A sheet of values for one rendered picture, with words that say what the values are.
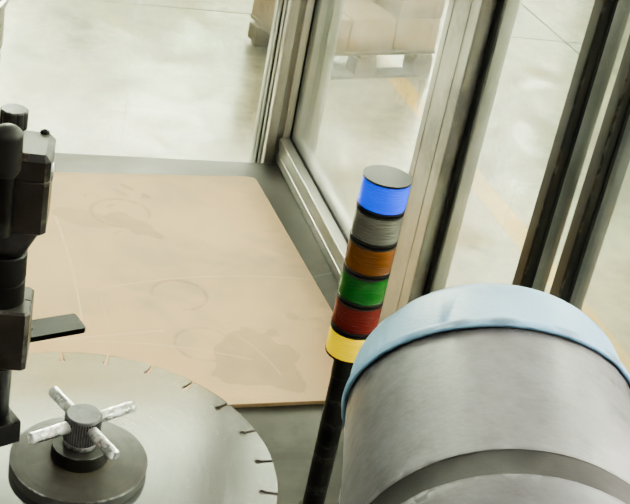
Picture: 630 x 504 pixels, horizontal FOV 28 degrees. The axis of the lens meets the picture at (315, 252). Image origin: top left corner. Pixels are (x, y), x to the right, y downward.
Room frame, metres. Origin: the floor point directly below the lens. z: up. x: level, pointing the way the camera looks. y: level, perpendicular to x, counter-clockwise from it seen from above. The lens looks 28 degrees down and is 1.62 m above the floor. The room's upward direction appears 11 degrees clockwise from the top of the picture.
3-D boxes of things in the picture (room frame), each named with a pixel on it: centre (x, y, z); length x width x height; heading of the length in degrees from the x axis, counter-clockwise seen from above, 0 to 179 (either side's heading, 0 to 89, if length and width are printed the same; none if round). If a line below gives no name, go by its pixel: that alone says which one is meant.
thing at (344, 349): (1.03, -0.05, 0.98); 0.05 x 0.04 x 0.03; 20
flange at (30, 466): (0.81, 0.15, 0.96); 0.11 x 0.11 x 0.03
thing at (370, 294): (1.03, -0.05, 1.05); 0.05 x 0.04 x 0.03; 20
